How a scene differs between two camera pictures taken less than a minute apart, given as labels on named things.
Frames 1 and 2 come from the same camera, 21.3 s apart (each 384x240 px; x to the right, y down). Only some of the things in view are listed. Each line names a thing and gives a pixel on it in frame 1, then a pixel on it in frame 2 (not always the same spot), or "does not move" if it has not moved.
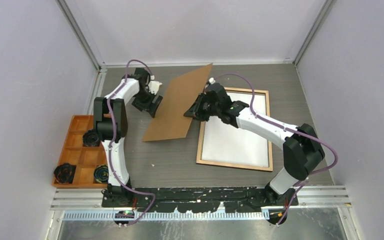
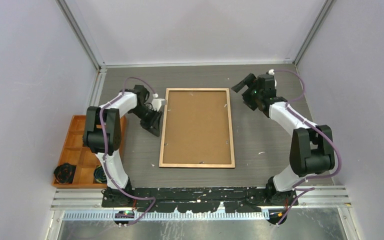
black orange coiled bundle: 64,173 does not move
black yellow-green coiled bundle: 101,173 does not move
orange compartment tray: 86,159 does not move
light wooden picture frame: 205,161 → 232,165
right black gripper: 194,112 → 248,81
